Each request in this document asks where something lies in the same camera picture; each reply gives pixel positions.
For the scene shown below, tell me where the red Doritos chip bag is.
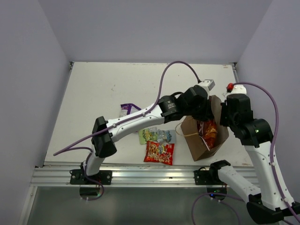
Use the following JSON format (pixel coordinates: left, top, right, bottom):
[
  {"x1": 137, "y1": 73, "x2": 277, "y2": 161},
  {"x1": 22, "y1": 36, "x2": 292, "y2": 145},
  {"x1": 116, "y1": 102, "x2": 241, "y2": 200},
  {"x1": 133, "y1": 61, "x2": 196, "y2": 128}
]
[{"x1": 197, "y1": 119, "x2": 218, "y2": 150}]

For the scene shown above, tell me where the brown paper bag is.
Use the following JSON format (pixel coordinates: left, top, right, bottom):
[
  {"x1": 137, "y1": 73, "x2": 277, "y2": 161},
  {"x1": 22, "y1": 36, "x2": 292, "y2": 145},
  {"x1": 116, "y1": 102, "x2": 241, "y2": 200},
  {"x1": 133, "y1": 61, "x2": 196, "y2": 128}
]
[{"x1": 175, "y1": 95, "x2": 229, "y2": 161}]

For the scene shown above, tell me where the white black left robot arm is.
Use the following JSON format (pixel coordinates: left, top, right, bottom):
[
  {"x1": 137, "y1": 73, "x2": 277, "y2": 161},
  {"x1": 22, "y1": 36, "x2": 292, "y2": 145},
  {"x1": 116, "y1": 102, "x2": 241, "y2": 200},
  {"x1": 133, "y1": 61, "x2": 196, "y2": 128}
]
[{"x1": 81, "y1": 83, "x2": 211, "y2": 184}]

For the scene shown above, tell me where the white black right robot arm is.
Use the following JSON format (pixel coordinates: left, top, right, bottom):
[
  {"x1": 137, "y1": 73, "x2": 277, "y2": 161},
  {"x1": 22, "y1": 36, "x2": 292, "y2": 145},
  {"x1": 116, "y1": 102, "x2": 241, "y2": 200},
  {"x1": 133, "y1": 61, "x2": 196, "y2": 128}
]
[{"x1": 209, "y1": 94, "x2": 300, "y2": 224}]

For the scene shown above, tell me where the red mixed snack bag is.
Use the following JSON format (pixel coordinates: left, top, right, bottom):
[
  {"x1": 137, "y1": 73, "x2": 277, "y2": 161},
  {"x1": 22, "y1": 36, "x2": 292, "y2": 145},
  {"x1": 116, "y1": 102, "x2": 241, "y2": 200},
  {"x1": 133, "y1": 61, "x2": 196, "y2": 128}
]
[{"x1": 144, "y1": 141, "x2": 175, "y2": 165}]

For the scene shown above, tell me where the purple snack bag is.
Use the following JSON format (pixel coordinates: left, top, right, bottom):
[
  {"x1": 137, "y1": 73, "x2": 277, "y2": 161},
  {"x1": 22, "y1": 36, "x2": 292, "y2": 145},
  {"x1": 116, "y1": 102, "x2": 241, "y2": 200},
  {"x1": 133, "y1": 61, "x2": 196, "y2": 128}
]
[{"x1": 120, "y1": 103, "x2": 141, "y2": 117}]

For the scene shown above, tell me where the pale blue snack packet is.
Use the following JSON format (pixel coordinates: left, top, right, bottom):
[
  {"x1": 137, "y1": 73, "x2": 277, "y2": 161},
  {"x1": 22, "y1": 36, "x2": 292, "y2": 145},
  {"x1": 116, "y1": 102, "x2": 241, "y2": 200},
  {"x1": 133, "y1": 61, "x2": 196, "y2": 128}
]
[{"x1": 157, "y1": 129, "x2": 176, "y2": 144}]

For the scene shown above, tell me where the aluminium table edge strip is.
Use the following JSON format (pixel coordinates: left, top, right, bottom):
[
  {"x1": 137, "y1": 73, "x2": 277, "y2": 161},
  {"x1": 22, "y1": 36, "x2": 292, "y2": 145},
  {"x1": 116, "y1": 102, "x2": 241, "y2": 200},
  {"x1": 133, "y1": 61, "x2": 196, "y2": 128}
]
[{"x1": 231, "y1": 62, "x2": 238, "y2": 81}]

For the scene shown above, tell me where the green snack packet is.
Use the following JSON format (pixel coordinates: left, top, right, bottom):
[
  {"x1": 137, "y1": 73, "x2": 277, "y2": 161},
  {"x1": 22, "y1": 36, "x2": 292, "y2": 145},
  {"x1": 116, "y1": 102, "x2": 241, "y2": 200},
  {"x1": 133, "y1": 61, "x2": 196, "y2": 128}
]
[{"x1": 138, "y1": 127, "x2": 158, "y2": 145}]

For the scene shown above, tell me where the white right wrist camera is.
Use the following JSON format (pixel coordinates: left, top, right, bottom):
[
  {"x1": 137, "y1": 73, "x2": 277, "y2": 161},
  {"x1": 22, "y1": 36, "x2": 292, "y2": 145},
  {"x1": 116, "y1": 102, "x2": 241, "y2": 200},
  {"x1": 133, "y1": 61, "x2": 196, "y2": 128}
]
[{"x1": 226, "y1": 83, "x2": 247, "y2": 95}]

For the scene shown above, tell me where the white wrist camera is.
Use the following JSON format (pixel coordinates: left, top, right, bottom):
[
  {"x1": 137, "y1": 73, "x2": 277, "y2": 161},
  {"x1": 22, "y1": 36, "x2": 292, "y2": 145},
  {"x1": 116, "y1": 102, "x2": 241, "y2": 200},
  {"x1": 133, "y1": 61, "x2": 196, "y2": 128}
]
[
  {"x1": 226, "y1": 83, "x2": 247, "y2": 95},
  {"x1": 198, "y1": 79, "x2": 215, "y2": 93}
]

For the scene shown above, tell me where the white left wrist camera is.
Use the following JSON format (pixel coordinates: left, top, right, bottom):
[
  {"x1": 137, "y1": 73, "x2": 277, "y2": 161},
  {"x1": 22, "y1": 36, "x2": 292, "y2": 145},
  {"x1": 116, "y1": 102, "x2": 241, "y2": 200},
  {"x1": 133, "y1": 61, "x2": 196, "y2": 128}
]
[{"x1": 198, "y1": 79, "x2": 215, "y2": 93}]

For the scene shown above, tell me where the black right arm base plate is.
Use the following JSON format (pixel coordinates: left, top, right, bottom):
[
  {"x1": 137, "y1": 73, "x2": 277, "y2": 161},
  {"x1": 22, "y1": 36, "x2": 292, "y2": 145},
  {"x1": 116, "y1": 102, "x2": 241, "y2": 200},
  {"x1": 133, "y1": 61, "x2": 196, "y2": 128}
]
[{"x1": 194, "y1": 167, "x2": 215, "y2": 185}]

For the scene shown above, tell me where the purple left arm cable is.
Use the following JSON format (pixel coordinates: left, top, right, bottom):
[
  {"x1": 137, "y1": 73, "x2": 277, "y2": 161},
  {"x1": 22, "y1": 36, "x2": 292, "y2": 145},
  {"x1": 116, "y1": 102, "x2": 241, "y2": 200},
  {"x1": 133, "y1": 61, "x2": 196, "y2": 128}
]
[{"x1": 53, "y1": 60, "x2": 202, "y2": 157}]

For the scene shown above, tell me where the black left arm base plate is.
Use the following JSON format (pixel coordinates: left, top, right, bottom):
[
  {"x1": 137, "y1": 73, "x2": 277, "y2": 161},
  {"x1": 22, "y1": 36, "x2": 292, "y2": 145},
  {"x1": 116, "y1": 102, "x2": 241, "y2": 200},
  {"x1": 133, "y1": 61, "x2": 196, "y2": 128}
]
[{"x1": 69, "y1": 169, "x2": 113, "y2": 185}]

